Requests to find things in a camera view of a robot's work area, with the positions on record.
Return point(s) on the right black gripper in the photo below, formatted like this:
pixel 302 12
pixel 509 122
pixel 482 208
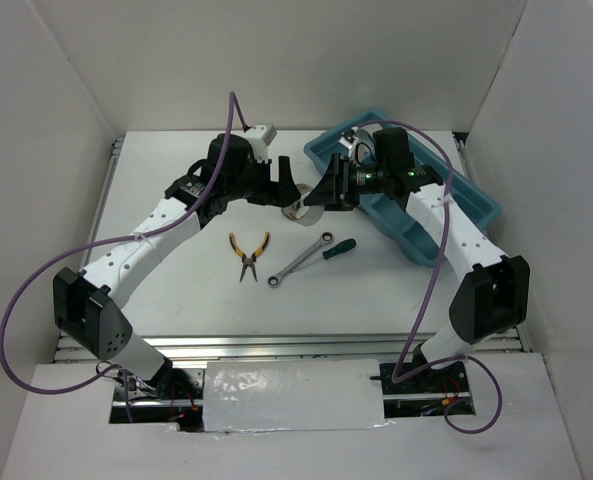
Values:
pixel 328 190

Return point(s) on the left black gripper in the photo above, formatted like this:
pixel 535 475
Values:
pixel 283 191

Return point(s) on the small white tape roll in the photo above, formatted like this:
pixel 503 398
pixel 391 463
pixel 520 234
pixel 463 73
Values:
pixel 301 214

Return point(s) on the silver ratchet wrench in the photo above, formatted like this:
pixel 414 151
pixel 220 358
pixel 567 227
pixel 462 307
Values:
pixel 275 280

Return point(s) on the long green screwdriver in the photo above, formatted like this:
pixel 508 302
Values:
pixel 341 248

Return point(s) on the clear packing tape roll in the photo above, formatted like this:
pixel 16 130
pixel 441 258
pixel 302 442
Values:
pixel 363 147

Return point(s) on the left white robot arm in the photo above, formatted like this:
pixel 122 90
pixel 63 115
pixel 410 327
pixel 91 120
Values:
pixel 88 304

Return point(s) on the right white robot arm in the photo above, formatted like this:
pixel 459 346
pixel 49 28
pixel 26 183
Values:
pixel 493 291

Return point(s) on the teal plastic organizer tray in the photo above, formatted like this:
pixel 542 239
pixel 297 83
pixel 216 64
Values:
pixel 437 227

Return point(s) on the white foil cover plate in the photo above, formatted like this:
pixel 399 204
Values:
pixel 304 395

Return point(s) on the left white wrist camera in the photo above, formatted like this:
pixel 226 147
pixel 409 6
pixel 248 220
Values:
pixel 260 137

